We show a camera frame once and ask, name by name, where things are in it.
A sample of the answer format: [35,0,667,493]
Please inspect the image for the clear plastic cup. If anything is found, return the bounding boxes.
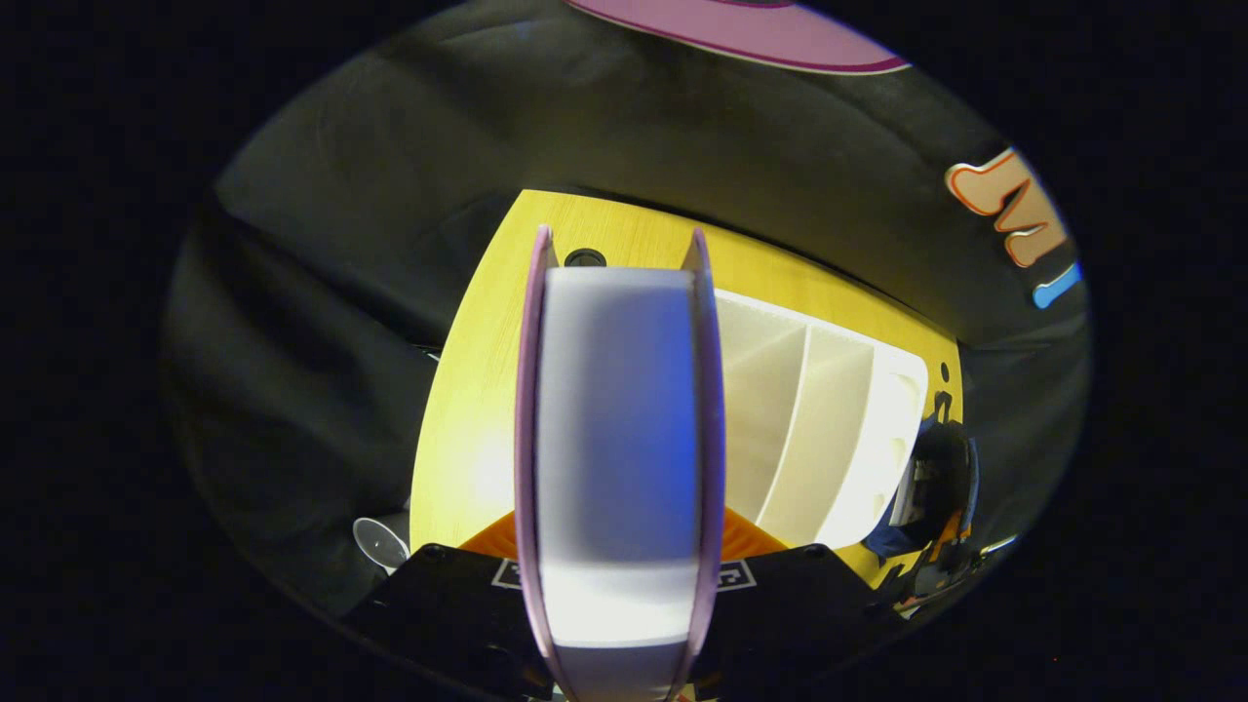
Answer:
[353,517,410,572]

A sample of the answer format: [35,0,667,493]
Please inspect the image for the pink book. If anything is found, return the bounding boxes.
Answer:
[514,226,727,702]

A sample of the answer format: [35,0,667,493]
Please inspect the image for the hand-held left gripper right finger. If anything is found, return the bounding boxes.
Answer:
[697,507,906,699]

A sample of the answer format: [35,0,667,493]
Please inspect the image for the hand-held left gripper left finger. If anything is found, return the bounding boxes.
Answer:
[341,507,553,701]

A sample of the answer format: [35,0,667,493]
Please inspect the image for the blue schoolbag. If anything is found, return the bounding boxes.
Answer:
[863,363,981,586]

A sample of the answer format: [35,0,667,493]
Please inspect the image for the white bookshelf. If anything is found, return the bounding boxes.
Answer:
[712,288,929,552]

